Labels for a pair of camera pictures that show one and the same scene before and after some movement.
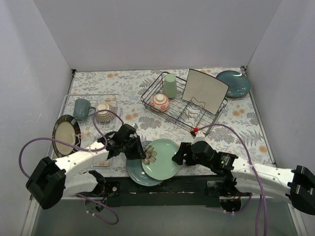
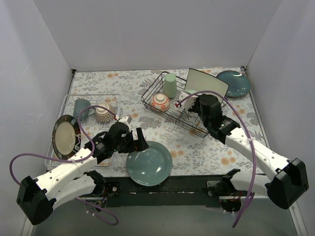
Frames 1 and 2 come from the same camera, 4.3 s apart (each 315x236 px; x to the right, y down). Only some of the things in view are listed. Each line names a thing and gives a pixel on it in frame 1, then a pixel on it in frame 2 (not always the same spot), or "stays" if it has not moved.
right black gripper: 185,155 -> 196,107
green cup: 170,87 stays
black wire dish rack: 164,96 stays
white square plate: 204,91 stays
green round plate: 158,163 -> 191,91
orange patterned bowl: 160,102 stays
